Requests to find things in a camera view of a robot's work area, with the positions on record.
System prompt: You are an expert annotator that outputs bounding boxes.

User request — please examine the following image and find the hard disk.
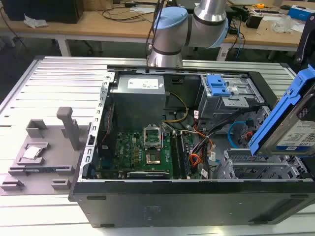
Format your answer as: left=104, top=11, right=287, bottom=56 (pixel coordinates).
left=248, top=70, right=315, bottom=158

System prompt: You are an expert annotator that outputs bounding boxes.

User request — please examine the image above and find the blue disk wire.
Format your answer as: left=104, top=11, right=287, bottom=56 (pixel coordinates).
left=227, top=119, right=254, bottom=149

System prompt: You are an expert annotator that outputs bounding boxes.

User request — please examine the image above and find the red yellow black power wire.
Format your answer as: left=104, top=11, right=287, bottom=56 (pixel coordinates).
left=189, top=134, right=215, bottom=170

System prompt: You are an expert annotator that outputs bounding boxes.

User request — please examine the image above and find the metal disk bay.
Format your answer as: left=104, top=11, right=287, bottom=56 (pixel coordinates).
left=216, top=147, right=310, bottom=181

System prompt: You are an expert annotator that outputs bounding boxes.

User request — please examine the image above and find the RAM stick in slot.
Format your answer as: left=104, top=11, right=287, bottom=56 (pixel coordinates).
left=181, top=134, right=192, bottom=177

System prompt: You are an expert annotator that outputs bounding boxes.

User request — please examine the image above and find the black RAM slot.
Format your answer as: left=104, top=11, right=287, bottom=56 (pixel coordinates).
left=171, top=134, right=182, bottom=179

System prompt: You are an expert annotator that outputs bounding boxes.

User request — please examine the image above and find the black expansion slot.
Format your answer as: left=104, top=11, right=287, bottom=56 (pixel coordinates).
left=126, top=171, right=171, bottom=178

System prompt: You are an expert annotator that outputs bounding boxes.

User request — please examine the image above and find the clear plastic bag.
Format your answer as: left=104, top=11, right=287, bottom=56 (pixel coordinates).
left=272, top=15, right=299, bottom=33

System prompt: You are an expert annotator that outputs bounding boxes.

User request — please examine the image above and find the blue cardboard box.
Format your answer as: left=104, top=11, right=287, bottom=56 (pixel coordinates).
left=287, top=4, right=315, bottom=21

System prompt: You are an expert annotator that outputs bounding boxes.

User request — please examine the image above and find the small black box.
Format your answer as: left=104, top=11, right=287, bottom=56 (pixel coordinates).
left=246, top=13, right=263, bottom=29

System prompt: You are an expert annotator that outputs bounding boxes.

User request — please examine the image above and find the metal optical drive cage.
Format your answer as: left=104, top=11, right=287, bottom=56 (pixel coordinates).
left=199, top=73, right=266, bottom=119

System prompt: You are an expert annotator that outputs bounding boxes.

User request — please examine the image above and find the blue plastic drive latch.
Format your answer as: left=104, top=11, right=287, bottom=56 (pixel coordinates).
left=206, top=73, right=233, bottom=97

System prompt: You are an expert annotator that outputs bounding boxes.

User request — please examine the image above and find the grey power supply box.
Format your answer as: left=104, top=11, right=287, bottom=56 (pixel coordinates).
left=109, top=75, right=167, bottom=123

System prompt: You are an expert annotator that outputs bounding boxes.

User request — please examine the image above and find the CPU socket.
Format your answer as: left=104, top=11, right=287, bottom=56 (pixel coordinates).
left=144, top=150, right=162, bottom=166

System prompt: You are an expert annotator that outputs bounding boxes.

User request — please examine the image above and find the wooden desk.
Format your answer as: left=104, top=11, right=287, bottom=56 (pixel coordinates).
left=0, top=0, right=315, bottom=59

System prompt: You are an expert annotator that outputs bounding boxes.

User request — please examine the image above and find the black open PC case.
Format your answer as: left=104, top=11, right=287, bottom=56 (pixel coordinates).
left=67, top=64, right=315, bottom=229

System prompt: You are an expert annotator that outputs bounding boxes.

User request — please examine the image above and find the black case fan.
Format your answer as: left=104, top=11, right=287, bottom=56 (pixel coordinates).
left=102, top=102, right=116, bottom=146

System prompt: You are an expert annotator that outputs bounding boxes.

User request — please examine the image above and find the green motherboard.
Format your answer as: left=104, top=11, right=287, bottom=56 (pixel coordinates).
left=97, top=131, right=197, bottom=180

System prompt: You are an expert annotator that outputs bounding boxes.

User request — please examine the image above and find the large black box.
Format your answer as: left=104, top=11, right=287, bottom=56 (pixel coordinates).
left=2, top=0, right=84, bottom=25

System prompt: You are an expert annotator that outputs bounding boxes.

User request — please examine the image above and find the crumpled white paper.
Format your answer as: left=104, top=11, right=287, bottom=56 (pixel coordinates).
left=23, top=14, right=48, bottom=28

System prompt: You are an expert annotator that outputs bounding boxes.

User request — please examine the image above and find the grey parts rack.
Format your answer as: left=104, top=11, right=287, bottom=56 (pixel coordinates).
left=0, top=107, right=92, bottom=197

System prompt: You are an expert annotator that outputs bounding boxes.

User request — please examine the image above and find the dark RAM stick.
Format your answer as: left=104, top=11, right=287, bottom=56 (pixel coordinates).
left=23, top=167, right=72, bottom=172

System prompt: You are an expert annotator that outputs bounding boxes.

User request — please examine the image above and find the silver CPU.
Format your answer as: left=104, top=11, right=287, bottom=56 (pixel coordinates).
left=23, top=146, right=43, bottom=160

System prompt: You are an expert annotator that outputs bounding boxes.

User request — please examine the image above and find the blue hanging cable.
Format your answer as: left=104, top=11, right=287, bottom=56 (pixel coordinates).
left=235, top=24, right=246, bottom=59

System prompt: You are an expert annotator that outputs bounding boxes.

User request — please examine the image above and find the black wire bundle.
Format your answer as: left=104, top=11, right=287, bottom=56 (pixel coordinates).
left=194, top=105, right=260, bottom=153

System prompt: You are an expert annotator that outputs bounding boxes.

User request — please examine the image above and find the yellow black power cable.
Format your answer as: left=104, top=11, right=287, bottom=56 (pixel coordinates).
left=162, top=92, right=189, bottom=123

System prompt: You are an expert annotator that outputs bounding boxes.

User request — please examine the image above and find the metal socket cover frame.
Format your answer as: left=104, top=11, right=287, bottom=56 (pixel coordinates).
left=143, top=126, right=163, bottom=150

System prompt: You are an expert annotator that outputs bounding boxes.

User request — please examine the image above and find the black cable on desk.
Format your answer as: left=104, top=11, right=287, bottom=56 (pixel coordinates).
left=102, top=8, right=158, bottom=21

